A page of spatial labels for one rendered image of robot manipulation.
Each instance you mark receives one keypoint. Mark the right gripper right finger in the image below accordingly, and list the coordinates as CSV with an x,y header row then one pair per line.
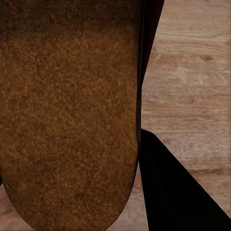
x,y
174,200

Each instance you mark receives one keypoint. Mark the sandal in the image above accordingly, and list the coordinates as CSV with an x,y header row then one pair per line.
x,y
71,75

